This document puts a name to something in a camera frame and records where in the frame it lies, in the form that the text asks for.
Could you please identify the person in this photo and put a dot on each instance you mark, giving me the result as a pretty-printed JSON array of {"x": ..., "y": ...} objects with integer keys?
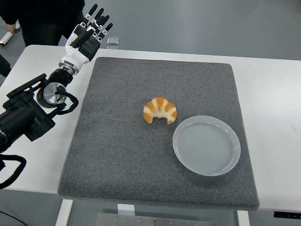
[{"x": 47, "y": 18}]

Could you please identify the croissant bread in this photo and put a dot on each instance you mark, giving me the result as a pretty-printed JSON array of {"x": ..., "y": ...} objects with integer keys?
[{"x": 160, "y": 106}]

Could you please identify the grey felt mat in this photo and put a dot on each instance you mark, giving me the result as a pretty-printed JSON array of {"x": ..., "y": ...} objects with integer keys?
[{"x": 117, "y": 141}]

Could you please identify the grey round plate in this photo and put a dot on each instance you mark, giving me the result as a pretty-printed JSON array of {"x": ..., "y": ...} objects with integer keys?
[{"x": 207, "y": 150}]

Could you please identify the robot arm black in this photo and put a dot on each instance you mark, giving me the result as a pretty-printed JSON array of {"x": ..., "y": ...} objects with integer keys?
[{"x": 21, "y": 113}]

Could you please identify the black padded object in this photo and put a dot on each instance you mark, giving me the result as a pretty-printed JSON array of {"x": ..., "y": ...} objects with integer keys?
[{"x": 3, "y": 66}]

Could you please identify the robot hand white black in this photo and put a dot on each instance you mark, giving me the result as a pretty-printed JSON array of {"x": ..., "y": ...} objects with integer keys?
[{"x": 75, "y": 53}]

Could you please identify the black table control panel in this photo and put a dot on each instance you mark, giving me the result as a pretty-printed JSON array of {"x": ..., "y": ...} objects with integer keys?
[{"x": 287, "y": 214}]

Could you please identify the white table leg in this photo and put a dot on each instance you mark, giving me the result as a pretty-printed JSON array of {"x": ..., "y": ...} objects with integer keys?
[
  {"x": 243, "y": 219},
  {"x": 64, "y": 212},
  {"x": 125, "y": 209}
]

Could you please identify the small clear square floor plate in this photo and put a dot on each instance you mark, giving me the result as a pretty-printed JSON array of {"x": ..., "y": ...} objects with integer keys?
[
  {"x": 113, "y": 40},
  {"x": 113, "y": 47}
]

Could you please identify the person's hand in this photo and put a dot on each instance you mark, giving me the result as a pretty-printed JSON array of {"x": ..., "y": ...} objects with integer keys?
[{"x": 10, "y": 28}]

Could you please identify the white desk frame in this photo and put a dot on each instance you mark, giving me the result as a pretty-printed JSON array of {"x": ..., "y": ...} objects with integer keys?
[{"x": 4, "y": 39}]

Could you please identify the grey metal plate with screws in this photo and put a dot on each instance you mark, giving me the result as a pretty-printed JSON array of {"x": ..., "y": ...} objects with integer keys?
[{"x": 152, "y": 220}]

